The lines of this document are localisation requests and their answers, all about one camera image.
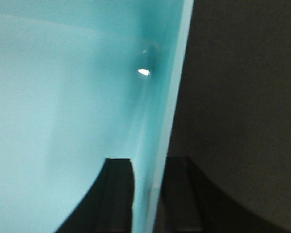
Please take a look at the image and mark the light teal plastic bin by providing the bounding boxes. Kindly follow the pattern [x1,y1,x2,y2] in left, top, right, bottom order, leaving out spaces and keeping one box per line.
[0,0,194,233]

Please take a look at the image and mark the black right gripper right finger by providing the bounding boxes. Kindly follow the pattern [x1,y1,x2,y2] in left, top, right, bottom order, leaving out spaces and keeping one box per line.
[153,156,285,233]

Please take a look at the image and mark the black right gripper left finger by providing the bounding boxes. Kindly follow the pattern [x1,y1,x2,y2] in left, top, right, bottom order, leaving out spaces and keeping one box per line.
[56,158,134,233]

